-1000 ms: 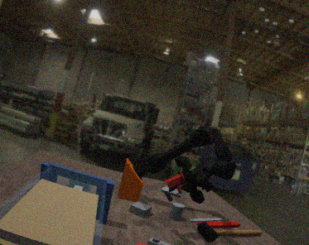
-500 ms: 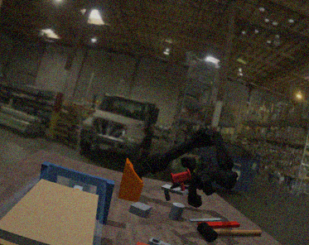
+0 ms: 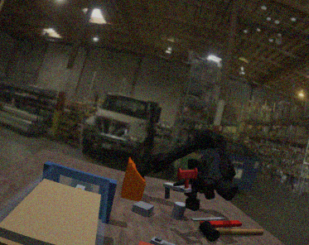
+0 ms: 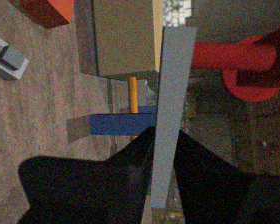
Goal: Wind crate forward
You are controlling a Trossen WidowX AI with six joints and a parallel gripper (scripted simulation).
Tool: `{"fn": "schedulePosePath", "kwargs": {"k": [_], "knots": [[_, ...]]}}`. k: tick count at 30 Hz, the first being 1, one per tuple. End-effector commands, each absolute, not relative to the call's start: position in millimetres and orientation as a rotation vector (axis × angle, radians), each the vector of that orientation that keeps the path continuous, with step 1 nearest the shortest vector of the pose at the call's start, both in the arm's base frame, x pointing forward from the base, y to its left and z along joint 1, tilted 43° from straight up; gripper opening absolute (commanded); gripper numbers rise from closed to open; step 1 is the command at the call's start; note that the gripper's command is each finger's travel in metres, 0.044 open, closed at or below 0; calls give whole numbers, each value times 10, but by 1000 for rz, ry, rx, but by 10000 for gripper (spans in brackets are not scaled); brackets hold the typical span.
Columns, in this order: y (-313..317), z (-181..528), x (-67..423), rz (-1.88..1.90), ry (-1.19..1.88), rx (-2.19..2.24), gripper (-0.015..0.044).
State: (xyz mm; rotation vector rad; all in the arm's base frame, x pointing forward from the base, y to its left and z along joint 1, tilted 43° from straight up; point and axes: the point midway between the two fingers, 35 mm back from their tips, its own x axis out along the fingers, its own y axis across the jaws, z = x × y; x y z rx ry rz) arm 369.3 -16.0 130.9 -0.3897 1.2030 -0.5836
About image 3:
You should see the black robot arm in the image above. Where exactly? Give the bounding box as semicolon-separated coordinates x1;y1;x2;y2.
136;130;239;201

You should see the black-headed mallet with wooden handle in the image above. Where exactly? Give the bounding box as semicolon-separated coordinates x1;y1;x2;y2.
199;221;263;242

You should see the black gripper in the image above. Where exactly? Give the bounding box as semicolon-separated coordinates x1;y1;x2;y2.
173;158;214;211

